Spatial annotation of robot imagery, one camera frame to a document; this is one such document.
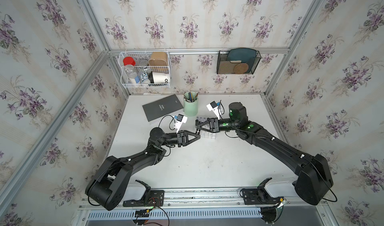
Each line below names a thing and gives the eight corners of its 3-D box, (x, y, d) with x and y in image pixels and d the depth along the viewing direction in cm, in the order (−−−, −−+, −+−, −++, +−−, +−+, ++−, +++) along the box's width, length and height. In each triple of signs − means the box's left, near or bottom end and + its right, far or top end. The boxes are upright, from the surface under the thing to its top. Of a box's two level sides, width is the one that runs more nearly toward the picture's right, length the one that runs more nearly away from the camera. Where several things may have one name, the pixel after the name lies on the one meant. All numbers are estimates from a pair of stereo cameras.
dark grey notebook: (148, 123, 104) (147, 120, 101) (143, 107, 113) (141, 104, 110) (183, 111, 111) (183, 107, 108) (175, 97, 121) (175, 93, 118)
